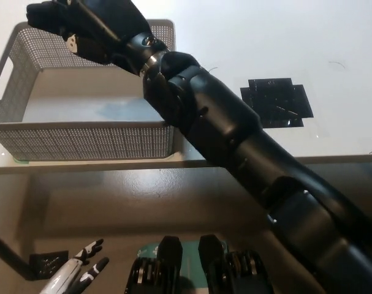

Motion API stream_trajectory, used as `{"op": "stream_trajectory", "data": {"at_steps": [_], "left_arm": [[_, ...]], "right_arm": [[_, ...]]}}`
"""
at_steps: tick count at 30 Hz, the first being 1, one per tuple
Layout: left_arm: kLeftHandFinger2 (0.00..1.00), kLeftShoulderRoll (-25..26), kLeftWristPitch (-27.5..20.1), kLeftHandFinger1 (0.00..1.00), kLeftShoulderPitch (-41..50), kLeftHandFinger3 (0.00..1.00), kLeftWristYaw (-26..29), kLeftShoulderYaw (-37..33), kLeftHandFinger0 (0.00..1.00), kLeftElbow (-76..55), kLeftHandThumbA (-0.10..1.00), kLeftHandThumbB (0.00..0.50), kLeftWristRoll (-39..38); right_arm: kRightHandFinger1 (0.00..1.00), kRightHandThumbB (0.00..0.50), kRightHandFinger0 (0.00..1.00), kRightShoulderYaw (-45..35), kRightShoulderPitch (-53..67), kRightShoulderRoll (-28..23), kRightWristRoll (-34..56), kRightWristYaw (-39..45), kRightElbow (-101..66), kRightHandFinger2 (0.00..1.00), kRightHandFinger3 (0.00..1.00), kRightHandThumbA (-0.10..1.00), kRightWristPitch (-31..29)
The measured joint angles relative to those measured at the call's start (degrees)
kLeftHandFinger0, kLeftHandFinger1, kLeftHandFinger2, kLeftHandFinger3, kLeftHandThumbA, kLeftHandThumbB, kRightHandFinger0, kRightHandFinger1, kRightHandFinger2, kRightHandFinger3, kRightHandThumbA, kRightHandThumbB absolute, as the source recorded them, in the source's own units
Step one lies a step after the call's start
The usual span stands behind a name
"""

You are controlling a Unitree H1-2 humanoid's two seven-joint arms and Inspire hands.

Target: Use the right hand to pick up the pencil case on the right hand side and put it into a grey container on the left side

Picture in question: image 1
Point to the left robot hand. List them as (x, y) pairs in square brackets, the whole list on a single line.
[(69, 272)]

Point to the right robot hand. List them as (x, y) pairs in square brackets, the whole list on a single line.
[(93, 46)]

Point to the black metal table leg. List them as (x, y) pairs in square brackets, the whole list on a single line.
[(8, 252)]

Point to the grey perforated plastic basket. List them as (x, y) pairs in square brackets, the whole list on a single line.
[(81, 141)]

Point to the green tape strip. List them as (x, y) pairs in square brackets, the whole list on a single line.
[(21, 160)]

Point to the black tape patch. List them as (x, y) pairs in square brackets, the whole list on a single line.
[(280, 98)]

